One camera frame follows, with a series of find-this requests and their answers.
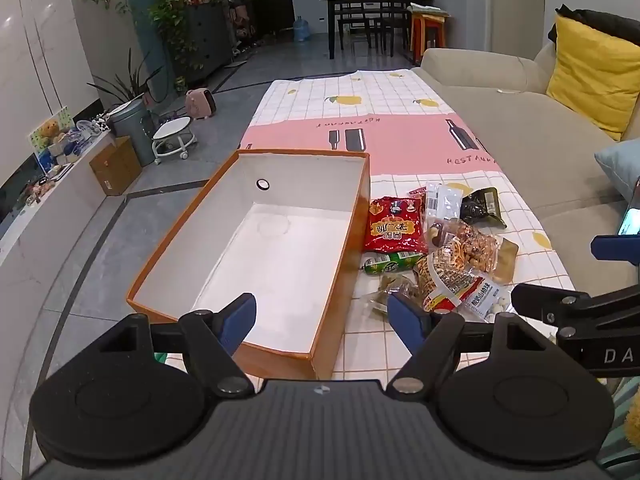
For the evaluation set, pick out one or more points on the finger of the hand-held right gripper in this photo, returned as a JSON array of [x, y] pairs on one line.
[[615, 247], [545, 302]]

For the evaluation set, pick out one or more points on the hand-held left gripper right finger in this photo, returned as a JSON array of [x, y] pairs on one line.
[[404, 317]]

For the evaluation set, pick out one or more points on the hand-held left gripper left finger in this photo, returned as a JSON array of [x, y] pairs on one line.
[[242, 316]]

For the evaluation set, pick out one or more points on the orange cardboard box white inside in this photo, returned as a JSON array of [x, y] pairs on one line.
[[280, 240]]

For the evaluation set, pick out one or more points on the clear packet golden fried snacks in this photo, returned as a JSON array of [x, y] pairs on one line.
[[475, 250]]

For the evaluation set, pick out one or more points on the red snack packet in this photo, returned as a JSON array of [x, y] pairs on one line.
[[395, 230]]

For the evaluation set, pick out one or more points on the small clear brown snack packet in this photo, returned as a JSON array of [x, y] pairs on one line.
[[395, 286]]

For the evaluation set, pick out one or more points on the smartphone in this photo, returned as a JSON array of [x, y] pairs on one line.
[[631, 217]]

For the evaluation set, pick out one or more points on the white balls snack packet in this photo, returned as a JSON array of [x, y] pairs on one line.
[[492, 302]]

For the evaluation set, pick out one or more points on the green sausage packet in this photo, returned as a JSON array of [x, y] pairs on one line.
[[390, 263]]

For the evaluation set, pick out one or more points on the teal striped cloth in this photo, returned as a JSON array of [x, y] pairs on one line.
[[617, 425]]

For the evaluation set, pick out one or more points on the light blue cushion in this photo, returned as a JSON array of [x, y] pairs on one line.
[[622, 165]]

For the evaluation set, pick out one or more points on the dark green snack packet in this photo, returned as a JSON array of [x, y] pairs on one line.
[[480, 207]]

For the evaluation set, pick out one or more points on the clear white snack packet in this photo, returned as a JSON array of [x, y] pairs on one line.
[[445, 200]]

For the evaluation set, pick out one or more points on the small red packet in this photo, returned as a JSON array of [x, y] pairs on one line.
[[417, 191]]

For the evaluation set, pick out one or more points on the beige sofa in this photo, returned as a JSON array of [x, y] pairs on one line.
[[500, 125]]

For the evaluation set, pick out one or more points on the yellow cushion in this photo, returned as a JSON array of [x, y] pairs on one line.
[[595, 75]]

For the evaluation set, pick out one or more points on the pink white printed tablecloth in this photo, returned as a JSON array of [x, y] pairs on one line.
[[400, 125]]

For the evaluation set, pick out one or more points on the brown cardboard box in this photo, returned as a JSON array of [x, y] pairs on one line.
[[115, 167]]

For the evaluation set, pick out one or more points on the white round wheeled stool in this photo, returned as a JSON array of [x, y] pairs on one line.
[[172, 132]]

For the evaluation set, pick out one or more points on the small pink heater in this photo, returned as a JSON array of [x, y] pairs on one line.
[[201, 104]]

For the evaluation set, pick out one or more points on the grey round bin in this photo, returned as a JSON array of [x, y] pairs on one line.
[[132, 130]]

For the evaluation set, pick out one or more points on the pile of small toys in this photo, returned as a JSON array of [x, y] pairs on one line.
[[87, 132]]

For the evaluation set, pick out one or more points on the spiky leaf plant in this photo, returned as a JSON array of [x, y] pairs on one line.
[[127, 85]]

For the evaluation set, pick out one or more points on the plush toy picture card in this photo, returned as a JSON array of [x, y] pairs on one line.
[[47, 137]]

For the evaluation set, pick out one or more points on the dark grey cabinet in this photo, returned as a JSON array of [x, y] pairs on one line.
[[207, 40]]

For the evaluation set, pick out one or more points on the orange stool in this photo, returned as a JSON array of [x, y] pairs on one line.
[[427, 30]]

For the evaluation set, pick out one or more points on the blue water bottle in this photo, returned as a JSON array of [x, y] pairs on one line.
[[301, 30]]

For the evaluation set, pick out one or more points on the dark dining chair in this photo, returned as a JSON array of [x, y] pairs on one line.
[[352, 25], [382, 25]]

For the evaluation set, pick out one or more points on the large leafy potted plant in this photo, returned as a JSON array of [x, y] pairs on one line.
[[172, 15]]

